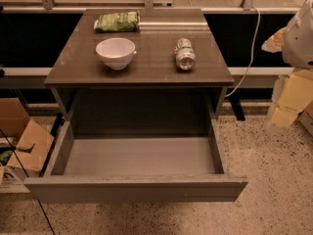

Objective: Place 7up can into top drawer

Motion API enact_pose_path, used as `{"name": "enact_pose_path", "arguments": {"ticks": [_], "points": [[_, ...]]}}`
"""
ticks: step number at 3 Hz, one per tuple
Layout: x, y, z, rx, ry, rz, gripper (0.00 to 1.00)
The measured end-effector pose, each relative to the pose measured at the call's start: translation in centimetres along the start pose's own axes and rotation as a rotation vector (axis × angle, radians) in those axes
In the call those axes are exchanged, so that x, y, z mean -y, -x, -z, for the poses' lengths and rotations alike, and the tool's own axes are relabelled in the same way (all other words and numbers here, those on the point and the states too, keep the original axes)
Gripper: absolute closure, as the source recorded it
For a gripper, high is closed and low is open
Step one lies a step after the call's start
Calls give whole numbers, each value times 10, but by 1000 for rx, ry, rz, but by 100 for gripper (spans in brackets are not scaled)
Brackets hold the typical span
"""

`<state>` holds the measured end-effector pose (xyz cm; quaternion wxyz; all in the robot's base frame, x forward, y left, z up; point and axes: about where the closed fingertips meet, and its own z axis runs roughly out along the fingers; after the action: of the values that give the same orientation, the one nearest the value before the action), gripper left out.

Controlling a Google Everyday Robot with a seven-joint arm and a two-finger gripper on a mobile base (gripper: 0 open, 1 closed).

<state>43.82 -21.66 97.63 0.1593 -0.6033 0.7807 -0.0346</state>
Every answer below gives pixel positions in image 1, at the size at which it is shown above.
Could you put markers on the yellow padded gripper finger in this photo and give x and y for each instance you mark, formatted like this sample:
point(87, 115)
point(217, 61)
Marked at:
point(291, 95)
point(275, 42)

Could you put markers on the brown cardboard box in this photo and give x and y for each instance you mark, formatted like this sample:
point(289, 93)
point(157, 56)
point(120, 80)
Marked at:
point(26, 140)

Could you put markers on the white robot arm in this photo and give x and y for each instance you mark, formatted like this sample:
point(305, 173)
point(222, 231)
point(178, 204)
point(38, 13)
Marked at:
point(297, 49)

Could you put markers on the green chip bag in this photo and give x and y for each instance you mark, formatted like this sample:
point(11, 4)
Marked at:
point(117, 22)

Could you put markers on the dark grey drawer cabinet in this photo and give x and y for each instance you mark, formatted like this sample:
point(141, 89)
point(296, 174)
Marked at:
point(153, 64)

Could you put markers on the white ceramic bowl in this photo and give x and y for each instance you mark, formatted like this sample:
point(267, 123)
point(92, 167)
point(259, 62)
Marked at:
point(116, 53)

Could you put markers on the open grey top drawer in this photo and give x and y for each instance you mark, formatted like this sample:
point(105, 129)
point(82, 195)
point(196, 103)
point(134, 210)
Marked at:
point(177, 160)

